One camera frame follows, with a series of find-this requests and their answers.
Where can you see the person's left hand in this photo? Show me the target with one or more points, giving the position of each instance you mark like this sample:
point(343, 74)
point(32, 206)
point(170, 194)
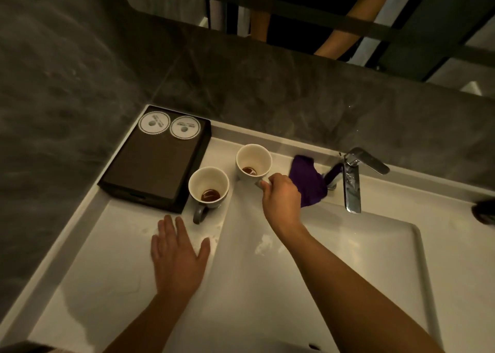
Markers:
point(176, 263)

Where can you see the person's right hand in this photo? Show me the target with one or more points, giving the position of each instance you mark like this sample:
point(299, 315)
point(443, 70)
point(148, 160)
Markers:
point(282, 205)

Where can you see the person's left middle finger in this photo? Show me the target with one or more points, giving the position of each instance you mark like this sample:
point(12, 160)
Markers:
point(165, 231)

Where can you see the person's right thumb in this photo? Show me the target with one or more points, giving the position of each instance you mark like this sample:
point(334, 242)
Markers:
point(265, 189)

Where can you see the person's left thumb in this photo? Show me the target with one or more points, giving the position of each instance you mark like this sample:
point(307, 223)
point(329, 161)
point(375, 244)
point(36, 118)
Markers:
point(204, 250)

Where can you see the white cup with coffee dregs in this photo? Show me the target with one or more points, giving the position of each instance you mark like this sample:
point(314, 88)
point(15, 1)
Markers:
point(207, 184)
point(253, 161)

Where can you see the person's right forearm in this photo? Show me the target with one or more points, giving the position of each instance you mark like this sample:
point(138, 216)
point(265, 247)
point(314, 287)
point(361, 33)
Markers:
point(348, 298)

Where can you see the person's left forearm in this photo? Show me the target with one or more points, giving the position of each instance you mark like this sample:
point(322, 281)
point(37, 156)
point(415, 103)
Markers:
point(154, 325)

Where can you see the purple cloth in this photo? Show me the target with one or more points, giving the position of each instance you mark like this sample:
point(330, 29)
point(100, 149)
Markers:
point(307, 178)

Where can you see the white washbasin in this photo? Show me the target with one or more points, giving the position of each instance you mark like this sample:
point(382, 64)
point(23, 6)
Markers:
point(251, 287)

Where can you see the dark brown tray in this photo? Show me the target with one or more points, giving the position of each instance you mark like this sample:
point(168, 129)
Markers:
point(154, 167)

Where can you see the chrome faucet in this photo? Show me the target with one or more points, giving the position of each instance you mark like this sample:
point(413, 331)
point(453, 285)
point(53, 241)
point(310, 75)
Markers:
point(352, 182)

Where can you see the round white paper coaster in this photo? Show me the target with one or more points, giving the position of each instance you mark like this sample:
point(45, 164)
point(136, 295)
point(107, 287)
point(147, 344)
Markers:
point(154, 123)
point(185, 128)

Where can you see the dark round object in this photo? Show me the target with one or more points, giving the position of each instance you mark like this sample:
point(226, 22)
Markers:
point(485, 212)

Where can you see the wall mirror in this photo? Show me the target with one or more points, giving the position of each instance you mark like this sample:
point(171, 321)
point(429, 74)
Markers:
point(406, 24)

